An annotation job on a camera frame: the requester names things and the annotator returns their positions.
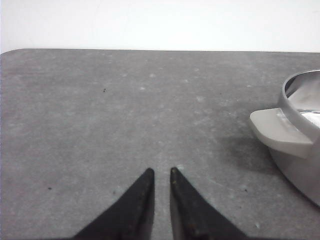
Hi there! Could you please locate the stainless steel steamer pot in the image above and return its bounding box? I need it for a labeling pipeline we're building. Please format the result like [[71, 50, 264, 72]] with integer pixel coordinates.
[[249, 69, 320, 205]]

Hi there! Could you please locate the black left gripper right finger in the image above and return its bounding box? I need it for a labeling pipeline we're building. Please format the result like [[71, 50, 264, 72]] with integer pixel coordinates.
[[170, 167, 247, 240]]

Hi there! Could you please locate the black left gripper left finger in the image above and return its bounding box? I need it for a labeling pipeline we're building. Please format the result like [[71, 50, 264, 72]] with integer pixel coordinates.
[[73, 168, 155, 240]]

